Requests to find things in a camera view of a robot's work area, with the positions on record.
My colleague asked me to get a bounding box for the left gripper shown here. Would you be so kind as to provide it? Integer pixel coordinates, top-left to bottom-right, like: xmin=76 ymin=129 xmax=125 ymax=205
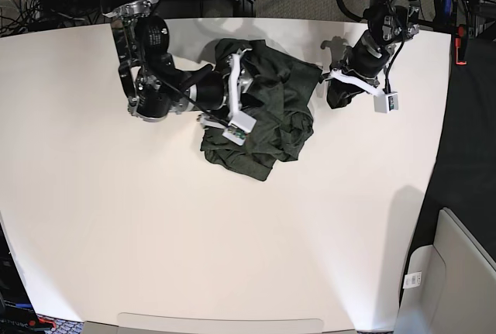
xmin=326 ymin=35 xmax=396 ymax=109

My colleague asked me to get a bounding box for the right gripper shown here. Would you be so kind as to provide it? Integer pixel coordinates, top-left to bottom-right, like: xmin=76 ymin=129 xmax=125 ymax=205
xmin=185 ymin=70 xmax=257 ymax=114

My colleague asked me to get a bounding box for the green long-sleeve shirt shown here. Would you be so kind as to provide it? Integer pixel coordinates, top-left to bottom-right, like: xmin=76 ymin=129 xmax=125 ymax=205
xmin=201 ymin=38 xmax=322 ymax=181

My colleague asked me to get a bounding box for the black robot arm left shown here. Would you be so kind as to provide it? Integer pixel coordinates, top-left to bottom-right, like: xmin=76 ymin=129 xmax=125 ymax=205
xmin=324 ymin=0 xmax=420 ymax=113

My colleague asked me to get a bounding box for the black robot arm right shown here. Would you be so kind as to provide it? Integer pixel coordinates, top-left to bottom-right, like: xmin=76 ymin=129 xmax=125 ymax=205
xmin=100 ymin=0 xmax=256 ymax=131

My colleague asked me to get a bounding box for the orange black clamp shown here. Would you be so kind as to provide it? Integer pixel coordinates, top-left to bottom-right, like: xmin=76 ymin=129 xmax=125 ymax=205
xmin=455 ymin=24 xmax=469 ymax=66

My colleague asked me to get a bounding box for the beige plastic bin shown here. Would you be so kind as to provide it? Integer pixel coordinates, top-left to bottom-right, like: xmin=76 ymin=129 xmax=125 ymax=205
xmin=394 ymin=208 xmax=495 ymax=334

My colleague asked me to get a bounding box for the orange black box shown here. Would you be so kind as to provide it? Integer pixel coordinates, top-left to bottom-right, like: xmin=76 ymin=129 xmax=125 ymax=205
xmin=1 ymin=229 xmax=57 ymax=333

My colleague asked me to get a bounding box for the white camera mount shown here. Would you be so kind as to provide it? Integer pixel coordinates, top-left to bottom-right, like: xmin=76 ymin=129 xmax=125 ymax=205
xmin=198 ymin=48 xmax=257 ymax=146
xmin=322 ymin=69 xmax=399 ymax=113

